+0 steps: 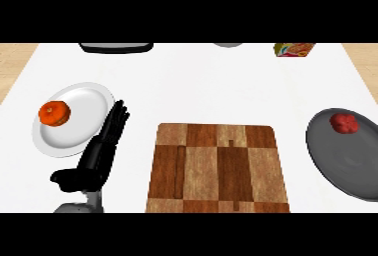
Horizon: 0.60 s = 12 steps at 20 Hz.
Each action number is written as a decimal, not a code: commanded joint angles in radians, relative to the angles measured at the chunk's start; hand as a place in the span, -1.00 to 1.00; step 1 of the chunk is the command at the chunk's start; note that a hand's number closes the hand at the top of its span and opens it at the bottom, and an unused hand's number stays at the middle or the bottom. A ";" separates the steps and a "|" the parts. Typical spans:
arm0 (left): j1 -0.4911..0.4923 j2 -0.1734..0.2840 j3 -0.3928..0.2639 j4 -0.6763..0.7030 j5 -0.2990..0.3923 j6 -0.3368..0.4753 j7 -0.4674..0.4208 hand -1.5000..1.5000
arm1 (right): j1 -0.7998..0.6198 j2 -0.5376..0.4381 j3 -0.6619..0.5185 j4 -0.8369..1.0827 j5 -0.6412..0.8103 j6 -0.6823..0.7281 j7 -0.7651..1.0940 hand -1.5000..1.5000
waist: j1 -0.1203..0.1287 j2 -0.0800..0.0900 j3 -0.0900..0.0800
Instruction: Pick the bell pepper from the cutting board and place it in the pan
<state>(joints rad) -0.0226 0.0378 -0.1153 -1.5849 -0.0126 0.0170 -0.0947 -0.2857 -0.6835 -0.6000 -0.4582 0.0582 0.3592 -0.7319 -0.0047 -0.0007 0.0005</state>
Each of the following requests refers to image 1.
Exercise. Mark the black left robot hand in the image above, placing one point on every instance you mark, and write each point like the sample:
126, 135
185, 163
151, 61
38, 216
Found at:
97, 156

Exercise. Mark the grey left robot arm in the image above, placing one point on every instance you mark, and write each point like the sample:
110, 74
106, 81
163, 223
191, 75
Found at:
83, 204

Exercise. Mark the wooden checkered cutting board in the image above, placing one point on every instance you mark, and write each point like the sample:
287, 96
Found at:
216, 168

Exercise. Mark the dark grey pan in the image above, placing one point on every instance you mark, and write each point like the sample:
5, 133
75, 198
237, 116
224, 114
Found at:
348, 160

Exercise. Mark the red bell pepper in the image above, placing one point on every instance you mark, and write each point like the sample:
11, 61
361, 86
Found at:
345, 123

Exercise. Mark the white round plate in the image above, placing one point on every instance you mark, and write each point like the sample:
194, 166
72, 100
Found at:
83, 126

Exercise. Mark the orange pumpkin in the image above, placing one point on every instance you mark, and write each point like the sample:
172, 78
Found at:
54, 113

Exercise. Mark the grey round object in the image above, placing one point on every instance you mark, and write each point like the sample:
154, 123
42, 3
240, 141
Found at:
228, 44

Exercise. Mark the colourful printed box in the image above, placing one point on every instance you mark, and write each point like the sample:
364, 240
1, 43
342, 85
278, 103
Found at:
293, 49

